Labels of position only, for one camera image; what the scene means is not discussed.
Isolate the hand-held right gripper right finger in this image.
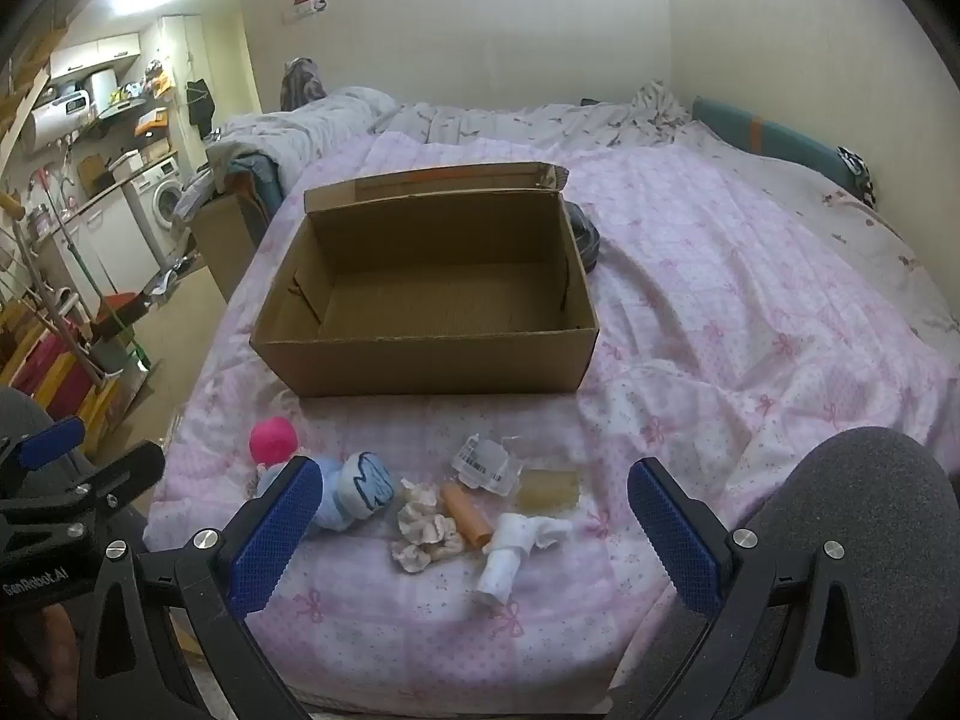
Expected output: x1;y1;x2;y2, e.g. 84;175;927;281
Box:
626;457;893;720

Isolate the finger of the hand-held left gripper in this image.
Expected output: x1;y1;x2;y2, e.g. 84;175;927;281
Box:
0;416;87;470
0;441;166;530

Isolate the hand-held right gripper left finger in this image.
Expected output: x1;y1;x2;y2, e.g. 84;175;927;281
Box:
75;456;323;720

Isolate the light blue plush toy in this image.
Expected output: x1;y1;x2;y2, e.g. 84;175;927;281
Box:
251;454;353;533

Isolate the pink plush ball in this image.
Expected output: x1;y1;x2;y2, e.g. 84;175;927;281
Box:
250;416;299;466

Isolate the white and blue sock ball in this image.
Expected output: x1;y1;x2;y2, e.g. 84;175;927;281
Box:
341;451;398;522

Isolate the pale ruffled scrunchie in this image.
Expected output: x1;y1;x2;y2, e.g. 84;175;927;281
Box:
390;478;467;575

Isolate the white fluffy sock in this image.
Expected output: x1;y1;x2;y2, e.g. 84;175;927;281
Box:
472;512;575;608

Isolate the brown cardboard box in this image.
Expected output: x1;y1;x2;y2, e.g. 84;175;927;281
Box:
249;163;601;398

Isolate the yellow wooden rack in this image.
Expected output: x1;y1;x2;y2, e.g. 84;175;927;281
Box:
0;292;128;443

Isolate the red storage box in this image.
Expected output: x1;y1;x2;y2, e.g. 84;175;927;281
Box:
15;330;83;421

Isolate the orange tube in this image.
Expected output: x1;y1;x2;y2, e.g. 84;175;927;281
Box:
440;481;492;550

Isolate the clear plastic packet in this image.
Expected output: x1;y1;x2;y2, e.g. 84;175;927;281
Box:
450;433;524;496

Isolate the pink bow-print blanket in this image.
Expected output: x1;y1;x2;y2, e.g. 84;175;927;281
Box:
142;131;960;706

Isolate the brown bedside box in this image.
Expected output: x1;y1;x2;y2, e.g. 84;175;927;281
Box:
191;195;260;305

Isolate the white washing machine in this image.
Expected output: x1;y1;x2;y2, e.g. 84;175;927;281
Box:
124;157;188;256

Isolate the dark grey striped cloth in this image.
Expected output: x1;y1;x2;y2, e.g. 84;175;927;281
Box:
562;201;601;271

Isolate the white water heater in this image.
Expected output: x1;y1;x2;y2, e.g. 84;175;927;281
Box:
30;94;95;158

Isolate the white printed bed sheet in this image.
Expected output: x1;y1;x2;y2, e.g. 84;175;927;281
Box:
712;120;960;361

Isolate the black hanging garment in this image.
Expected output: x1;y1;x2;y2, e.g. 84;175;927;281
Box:
186;79;217;128

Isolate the grey printed quilt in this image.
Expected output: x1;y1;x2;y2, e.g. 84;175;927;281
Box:
206;86;695;181

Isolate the black and white patterned cloth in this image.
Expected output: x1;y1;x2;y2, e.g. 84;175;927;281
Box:
836;146;878;207

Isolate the teal mat with orange band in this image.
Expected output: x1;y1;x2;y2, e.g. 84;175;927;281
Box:
691;96;856;188

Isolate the grey patterned hanging garment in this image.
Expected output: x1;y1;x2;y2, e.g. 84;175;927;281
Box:
281;58;327;110

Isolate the white wall cabinet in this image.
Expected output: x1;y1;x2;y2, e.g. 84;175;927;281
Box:
49;31;143;80

